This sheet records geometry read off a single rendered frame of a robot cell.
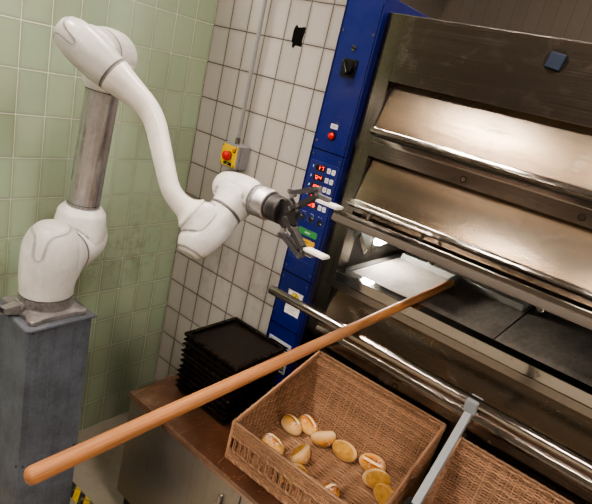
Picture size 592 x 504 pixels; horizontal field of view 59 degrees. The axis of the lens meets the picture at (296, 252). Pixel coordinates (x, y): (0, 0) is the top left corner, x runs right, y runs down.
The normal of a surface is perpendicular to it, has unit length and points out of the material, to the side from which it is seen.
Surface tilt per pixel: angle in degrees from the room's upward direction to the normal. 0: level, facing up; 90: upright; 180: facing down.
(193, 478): 90
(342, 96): 90
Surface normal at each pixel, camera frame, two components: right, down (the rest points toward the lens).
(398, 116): -0.49, -0.20
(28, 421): 0.77, 0.37
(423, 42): -0.61, 0.12
